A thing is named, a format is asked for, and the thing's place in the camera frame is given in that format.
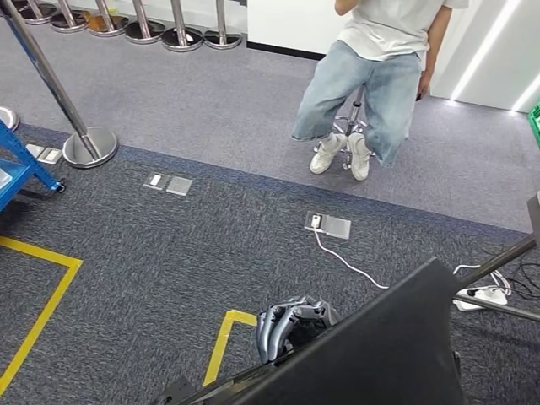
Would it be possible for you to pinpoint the blue steel shelf rack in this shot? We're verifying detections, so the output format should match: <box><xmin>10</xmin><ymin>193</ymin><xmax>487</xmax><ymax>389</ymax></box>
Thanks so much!
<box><xmin>0</xmin><ymin>120</ymin><xmax>66</xmax><ymax>213</ymax></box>

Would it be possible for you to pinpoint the black floor cable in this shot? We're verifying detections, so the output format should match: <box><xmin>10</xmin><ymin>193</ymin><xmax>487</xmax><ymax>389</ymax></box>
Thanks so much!
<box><xmin>477</xmin><ymin>246</ymin><xmax>540</xmax><ymax>303</ymax></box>

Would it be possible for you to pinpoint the green plastic crate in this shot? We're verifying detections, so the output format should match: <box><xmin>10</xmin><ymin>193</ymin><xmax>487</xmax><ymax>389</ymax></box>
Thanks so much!
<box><xmin>528</xmin><ymin>100</ymin><xmax>540</xmax><ymax>151</ymax></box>

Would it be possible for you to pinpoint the steel floor socket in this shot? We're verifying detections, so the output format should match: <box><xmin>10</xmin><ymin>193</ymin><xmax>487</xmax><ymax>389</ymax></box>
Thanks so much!
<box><xmin>143</xmin><ymin>171</ymin><xmax>195</xmax><ymax>197</ymax></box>
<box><xmin>26</xmin><ymin>143</ymin><xmax>64</xmax><ymax>165</ymax></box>
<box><xmin>305</xmin><ymin>211</ymin><xmax>352</xmax><ymax>240</ymax></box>

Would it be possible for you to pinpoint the black plastic plate bracket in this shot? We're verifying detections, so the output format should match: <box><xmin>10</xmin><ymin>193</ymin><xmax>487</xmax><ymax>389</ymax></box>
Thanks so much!
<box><xmin>168</xmin><ymin>256</ymin><xmax>465</xmax><ymax>405</ymax></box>

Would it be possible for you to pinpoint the white power cable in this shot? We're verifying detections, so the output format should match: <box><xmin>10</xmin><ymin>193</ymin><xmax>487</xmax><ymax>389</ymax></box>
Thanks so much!
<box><xmin>312</xmin><ymin>223</ymin><xmax>512</xmax><ymax>297</ymax></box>

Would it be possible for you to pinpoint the chrome stool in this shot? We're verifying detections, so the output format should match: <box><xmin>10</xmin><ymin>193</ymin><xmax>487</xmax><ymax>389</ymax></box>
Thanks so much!
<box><xmin>313</xmin><ymin>84</ymin><xmax>376</xmax><ymax>171</ymax></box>

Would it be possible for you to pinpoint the person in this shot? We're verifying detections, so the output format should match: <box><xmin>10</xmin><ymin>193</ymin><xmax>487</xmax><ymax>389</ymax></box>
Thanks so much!
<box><xmin>291</xmin><ymin>0</ymin><xmax>470</xmax><ymax>183</ymax></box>

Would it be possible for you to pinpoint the white power strip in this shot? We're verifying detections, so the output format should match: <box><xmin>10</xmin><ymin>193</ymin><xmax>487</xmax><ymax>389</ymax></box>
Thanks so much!
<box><xmin>453</xmin><ymin>284</ymin><xmax>509</xmax><ymax>312</ymax></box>

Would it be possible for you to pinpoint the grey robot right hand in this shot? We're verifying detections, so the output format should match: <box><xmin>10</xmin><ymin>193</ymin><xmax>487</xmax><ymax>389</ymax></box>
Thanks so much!
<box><xmin>256</xmin><ymin>296</ymin><xmax>341</xmax><ymax>365</ymax></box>

